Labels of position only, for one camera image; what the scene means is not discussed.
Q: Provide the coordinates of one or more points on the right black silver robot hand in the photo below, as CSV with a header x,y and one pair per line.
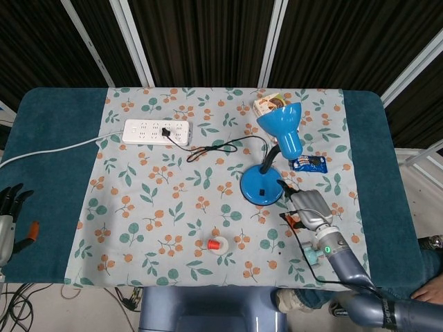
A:
x,y
311,207

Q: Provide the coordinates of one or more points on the white power strip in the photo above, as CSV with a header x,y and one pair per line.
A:
x,y
145,131

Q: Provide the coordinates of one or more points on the light blue toy faucet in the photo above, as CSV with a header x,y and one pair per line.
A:
x,y
309,255

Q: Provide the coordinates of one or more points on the small printed snack box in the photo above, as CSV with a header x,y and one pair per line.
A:
x,y
264,103

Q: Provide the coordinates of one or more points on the thin silver frame bar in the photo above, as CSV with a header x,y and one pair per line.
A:
x,y
88,43

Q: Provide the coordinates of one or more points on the bare bystander hand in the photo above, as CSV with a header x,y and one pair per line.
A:
x,y
429,294

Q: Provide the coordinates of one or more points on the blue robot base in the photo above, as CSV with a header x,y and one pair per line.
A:
x,y
207,309

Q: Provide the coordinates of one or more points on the small red cap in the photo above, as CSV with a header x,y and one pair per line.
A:
x,y
214,245

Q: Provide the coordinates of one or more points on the blue gooseneck desk lamp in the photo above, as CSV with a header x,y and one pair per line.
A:
x,y
260,183

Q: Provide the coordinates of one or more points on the blue cookie snack packet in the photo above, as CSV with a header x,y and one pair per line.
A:
x,y
309,163

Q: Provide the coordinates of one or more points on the grey worn shoe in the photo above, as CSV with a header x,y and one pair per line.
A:
x,y
284,300

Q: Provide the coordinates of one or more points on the floral printed tablecloth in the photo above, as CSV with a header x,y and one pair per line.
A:
x,y
194,193

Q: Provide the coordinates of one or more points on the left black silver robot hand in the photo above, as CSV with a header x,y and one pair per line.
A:
x,y
6,235

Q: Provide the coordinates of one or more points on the wide silver aluminium frame post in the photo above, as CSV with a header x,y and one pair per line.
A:
x,y
412,69
273,43
133,43

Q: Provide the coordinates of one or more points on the black shoe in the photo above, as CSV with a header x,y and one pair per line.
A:
x,y
337,309

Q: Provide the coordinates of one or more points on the white low frame rail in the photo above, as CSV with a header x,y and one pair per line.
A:
x,y
420,155

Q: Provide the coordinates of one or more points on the teal table cover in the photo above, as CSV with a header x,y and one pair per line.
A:
x,y
52,121

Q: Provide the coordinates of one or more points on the right blue grey robot arm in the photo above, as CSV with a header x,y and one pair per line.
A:
x,y
349,266

